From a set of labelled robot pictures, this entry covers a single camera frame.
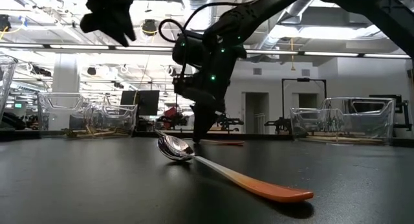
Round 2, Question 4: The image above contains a long ceiling light bar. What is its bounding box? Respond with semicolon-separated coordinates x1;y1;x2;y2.
0;42;414;60

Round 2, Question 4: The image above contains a yellow hanging cord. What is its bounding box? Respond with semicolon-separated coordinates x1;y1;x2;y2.
290;37;297;72

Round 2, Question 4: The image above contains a black slanted equipment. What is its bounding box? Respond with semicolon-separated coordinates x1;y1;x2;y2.
1;111;27;131

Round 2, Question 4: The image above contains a black metal frame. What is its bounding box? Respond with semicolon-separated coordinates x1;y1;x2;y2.
281;77;327;108

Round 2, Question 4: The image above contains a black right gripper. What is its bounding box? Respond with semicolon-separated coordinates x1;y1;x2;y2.
174;73;227;143

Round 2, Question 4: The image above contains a black computer monitor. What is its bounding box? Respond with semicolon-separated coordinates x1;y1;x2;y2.
120;89;160;117

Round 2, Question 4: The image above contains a black equipment stand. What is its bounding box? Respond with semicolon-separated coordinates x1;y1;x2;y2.
369;94;414;138

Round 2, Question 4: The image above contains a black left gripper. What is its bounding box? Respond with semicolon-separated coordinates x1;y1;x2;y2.
80;0;139;48

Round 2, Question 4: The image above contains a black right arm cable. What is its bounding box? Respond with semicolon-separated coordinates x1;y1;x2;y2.
157;1;248;79

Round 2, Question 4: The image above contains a clear plastic bin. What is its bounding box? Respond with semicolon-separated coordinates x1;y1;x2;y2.
37;92;138;137
289;96;397;146

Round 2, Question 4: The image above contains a black ceiling device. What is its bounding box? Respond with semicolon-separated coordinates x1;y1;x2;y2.
0;14;12;32

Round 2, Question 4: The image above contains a black ceiling dome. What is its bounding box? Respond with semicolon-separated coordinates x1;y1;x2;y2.
142;19;158;37

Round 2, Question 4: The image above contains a gold knife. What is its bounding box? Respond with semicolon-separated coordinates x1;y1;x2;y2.
305;138;385;144
303;135;366;140

